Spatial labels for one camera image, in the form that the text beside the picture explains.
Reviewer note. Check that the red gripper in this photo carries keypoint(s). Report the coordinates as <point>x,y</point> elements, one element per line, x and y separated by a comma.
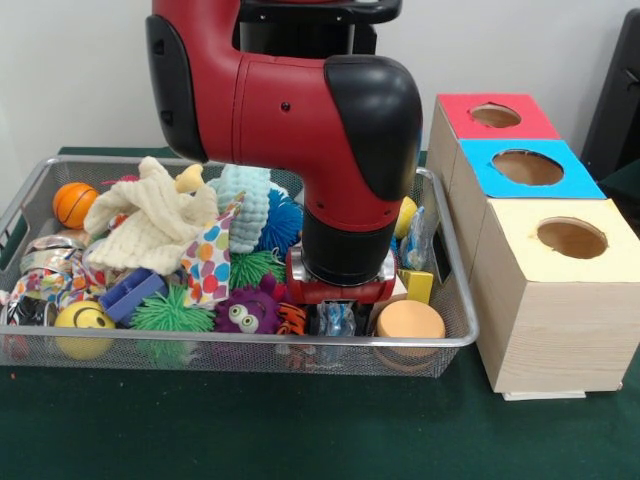
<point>340,290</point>

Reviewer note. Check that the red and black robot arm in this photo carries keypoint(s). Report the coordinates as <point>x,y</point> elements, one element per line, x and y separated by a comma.
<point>300,110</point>

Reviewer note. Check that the clear mesh bin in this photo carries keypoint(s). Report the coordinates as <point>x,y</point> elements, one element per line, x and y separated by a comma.
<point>250,356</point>

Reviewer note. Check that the wooden box with three holes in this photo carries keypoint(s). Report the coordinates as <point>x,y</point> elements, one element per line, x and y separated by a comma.
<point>550,320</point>

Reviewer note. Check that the purple spiky ball with eyes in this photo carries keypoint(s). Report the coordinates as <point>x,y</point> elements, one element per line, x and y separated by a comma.
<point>245,312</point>

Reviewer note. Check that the plain yellow ball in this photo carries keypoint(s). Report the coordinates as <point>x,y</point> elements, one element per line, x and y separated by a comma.
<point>407,216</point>

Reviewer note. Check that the mint green knitted cloth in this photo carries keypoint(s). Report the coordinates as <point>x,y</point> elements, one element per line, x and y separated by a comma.
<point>250,210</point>

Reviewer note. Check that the polka dot cloth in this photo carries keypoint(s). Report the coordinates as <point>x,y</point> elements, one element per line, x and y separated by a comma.
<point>208,265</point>

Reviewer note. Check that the green spiky ball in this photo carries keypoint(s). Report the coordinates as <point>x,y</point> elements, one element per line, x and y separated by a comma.
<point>172,312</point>

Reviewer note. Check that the cream knitted cloth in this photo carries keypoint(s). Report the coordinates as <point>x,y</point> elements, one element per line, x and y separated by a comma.
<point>150,230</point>

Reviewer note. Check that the yellow smiley ball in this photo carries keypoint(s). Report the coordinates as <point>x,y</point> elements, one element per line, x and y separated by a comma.
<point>85,328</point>

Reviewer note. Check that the small orange basketball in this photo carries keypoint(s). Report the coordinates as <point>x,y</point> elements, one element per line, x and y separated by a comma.
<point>75,205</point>

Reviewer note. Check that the black chair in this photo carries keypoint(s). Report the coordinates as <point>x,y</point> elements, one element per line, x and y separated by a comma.
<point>620,100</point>

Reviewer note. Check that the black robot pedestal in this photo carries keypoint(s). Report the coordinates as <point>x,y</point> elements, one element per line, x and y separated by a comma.
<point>320,25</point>

